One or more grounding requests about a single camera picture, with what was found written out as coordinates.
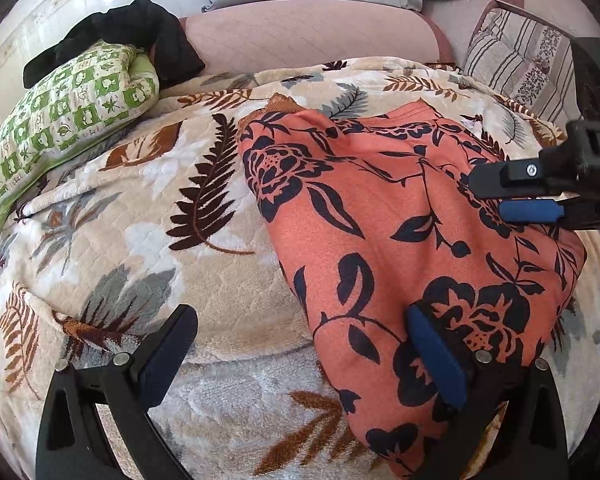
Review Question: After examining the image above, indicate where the orange floral print garment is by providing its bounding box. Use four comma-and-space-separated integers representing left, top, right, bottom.
238, 96, 586, 478

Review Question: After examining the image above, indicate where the striped pillow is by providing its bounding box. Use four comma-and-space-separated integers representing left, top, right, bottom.
463, 8, 581, 127

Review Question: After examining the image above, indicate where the leaf pattern fleece blanket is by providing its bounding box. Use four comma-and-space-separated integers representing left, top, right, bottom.
0, 58, 600, 479

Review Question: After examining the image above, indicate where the pink bolster cushion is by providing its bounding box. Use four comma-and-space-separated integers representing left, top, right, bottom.
183, 0, 455, 75

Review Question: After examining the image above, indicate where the green checkered pillow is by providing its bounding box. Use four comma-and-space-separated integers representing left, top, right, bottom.
0, 41, 159, 231

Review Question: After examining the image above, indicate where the black garment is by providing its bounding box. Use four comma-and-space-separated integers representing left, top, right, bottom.
23, 0, 206, 89

